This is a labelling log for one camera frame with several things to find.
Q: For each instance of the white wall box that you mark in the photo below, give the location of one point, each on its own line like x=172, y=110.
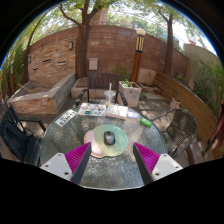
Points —
x=93, y=64

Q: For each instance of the green packet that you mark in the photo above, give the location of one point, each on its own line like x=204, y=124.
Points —
x=146, y=122

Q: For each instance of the white planter box with plant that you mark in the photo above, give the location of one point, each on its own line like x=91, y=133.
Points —
x=131, y=93

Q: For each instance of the clear plastic cup with straw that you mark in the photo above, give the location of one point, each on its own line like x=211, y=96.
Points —
x=109, y=97

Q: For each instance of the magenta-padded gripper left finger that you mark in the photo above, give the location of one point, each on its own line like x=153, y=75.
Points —
x=58, y=165

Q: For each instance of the green mouse pad, pink rest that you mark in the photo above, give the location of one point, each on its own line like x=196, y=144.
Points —
x=120, y=141

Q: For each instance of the curved wooden bench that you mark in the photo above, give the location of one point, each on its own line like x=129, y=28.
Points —
x=190, y=100

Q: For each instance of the small blue white booklet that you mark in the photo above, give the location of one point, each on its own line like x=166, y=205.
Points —
x=134, y=115

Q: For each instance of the dark grey computer mouse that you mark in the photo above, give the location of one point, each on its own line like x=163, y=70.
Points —
x=109, y=138

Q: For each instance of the white open book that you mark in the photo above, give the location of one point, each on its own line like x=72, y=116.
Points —
x=116, y=111

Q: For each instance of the black wall lamp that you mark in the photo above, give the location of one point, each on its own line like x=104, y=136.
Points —
x=71, y=45
x=29, y=59

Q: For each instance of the colourful picture sheet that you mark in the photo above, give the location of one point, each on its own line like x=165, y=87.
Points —
x=91, y=109

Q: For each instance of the dark wooden slatted chair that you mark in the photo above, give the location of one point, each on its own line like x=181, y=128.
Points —
x=100, y=81

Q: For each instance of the beige stone block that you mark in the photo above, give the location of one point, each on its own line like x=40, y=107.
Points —
x=147, y=76

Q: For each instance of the large tree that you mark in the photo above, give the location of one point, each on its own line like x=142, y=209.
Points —
x=81, y=46

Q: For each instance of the brown wicker chair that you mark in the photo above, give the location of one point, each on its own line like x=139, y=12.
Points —
x=181, y=128

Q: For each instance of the slim tree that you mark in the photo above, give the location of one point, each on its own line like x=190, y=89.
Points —
x=169, y=46

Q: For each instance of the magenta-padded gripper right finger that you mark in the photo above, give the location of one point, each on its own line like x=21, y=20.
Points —
x=165, y=165

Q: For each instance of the stone raised bed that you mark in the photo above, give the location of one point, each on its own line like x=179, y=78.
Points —
x=33, y=105

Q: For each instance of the white label plate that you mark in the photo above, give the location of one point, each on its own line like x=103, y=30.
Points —
x=66, y=118

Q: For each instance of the wooden garden lamp post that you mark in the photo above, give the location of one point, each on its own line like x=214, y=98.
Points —
x=136, y=60

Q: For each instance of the small white plant pot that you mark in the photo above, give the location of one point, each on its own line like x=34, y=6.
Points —
x=175, y=104

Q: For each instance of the black metal chair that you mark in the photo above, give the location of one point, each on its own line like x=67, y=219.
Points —
x=16, y=136

